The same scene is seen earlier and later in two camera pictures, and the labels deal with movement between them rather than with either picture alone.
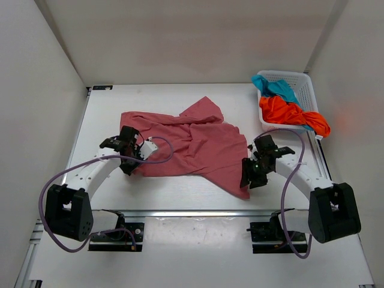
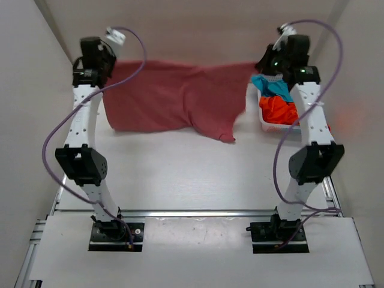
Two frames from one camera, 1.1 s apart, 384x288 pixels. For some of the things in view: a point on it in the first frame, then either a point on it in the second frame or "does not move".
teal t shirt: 279,87 does not move
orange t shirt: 275,110 does not move
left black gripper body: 128,168 → 107,60
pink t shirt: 198,142 → 174,96
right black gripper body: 254,170 → 273,62
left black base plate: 119,239 does not move
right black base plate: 269,237 does not move
